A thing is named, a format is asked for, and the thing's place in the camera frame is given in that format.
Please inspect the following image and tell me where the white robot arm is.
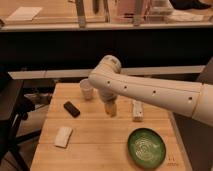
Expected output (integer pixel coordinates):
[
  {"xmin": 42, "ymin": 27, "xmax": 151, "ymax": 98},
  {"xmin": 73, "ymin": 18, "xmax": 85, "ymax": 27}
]
[{"xmin": 88, "ymin": 55, "xmax": 213, "ymax": 127}]

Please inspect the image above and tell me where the white paper cup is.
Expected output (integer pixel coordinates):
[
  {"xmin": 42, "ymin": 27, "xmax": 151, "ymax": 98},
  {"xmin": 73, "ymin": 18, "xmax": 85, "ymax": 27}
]
[{"xmin": 79, "ymin": 79, "xmax": 93, "ymax": 100}]

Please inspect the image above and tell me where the black rectangular block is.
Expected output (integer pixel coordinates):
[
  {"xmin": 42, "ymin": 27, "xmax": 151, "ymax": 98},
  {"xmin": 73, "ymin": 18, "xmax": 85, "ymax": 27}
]
[{"xmin": 64, "ymin": 101, "xmax": 80, "ymax": 118}]

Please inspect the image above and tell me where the green glass plate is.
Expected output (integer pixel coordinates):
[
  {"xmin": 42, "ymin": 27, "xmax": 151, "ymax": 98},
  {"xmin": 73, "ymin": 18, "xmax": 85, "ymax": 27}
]
[{"xmin": 127, "ymin": 128, "xmax": 166, "ymax": 169}]

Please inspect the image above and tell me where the white sponge block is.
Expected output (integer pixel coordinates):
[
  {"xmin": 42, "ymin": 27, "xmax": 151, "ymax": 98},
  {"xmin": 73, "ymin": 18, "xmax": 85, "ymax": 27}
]
[{"xmin": 54, "ymin": 127, "xmax": 73, "ymax": 148}]

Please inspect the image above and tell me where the black chair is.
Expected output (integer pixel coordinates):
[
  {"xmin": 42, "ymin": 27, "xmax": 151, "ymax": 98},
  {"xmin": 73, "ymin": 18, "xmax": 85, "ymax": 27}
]
[{"xmin": 0, "ymin": 71, "xmax": 41, "ymax": 171}]

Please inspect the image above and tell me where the white paper sheet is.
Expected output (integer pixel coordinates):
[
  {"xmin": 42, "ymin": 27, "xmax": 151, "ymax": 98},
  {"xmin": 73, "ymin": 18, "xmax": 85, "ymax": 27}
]
[{"xmin": 5, "ymin": 6, "xmax": 42, "ymax": 21}]

